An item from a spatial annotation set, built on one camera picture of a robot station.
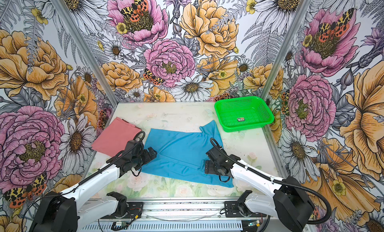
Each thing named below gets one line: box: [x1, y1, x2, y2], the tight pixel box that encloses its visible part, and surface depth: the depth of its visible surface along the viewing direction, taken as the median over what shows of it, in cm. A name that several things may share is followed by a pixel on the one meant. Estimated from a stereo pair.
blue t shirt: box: [141, 120, 234, 188], surface depth 93 cm
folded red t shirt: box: [91, 117, 142, 157], surface depth 103 cm
